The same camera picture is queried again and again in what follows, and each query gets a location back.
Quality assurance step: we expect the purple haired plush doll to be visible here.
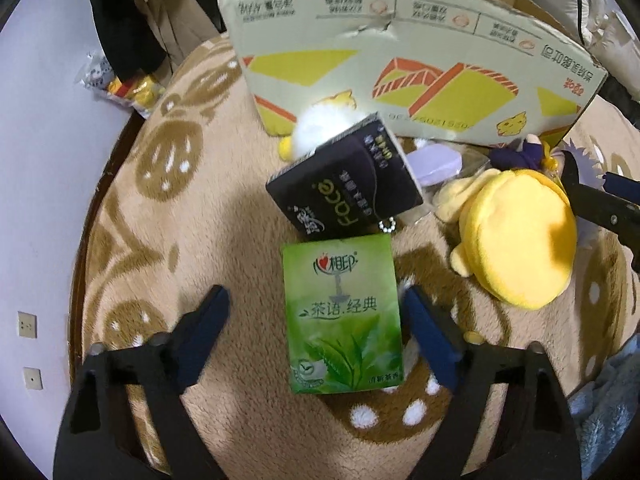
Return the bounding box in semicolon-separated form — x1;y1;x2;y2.
488;134;604;188

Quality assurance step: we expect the snack bag on floor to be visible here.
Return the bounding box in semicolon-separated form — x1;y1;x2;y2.
75;51;165;118

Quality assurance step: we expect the black tissue pack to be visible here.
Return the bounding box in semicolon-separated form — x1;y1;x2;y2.
266;114;423;240

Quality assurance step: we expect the wall outlet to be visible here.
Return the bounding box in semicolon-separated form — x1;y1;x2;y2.
17;312;37;339

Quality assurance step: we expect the lavender plush in bag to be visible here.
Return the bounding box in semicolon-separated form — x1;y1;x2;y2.
407;143;462;188

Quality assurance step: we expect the green tissue pack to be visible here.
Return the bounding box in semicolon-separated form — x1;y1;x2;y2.
282;234;405;394

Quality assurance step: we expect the cardboard box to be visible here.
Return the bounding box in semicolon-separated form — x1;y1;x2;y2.
218;0;608;146

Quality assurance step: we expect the beige patterned blanket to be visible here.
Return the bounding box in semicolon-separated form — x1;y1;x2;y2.
74;37;639;479

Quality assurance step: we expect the white fluffy plush ball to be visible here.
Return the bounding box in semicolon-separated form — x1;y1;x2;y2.
278;103;367;162

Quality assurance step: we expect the beige hanging coat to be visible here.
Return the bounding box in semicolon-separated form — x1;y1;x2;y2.
136;0;219;68

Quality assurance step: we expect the yellow plush toy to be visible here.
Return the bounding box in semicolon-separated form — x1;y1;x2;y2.
433;169;577;310

